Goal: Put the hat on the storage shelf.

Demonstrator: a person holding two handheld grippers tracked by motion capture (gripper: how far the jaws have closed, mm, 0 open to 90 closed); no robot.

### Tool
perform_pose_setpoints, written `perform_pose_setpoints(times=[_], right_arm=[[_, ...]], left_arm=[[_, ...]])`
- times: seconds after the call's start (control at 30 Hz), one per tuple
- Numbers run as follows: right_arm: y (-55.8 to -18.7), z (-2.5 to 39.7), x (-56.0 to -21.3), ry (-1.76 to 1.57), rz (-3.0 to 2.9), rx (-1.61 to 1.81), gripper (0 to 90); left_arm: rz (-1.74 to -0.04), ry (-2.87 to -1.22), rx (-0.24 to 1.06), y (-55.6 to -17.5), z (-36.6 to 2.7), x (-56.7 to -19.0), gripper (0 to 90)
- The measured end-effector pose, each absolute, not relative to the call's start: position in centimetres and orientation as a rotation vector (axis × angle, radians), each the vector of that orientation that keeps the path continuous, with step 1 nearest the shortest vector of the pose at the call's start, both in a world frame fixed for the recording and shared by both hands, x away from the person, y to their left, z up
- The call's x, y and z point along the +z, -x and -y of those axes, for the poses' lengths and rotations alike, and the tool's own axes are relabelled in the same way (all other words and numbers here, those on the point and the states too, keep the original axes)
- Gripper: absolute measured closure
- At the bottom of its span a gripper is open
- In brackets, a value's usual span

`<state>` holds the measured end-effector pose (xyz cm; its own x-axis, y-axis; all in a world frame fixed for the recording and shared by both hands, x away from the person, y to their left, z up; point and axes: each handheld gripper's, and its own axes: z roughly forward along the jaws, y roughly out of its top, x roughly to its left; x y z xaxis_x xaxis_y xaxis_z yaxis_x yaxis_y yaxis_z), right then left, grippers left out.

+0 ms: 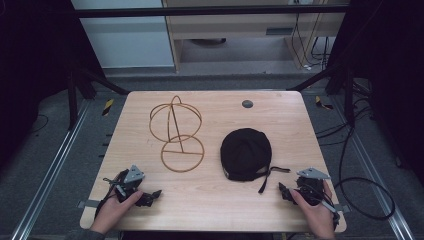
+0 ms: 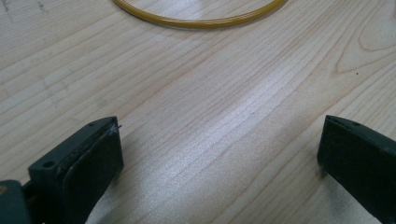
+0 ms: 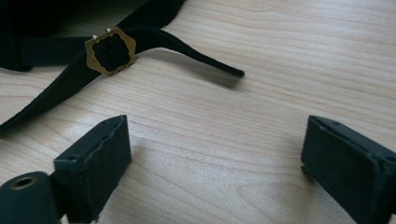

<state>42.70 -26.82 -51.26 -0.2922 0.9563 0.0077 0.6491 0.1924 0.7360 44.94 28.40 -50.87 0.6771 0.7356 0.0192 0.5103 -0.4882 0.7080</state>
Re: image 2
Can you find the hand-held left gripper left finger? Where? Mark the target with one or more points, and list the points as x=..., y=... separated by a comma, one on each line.
x=84, y=168

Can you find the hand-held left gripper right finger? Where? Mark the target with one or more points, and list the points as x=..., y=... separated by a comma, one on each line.
x=361, y=161

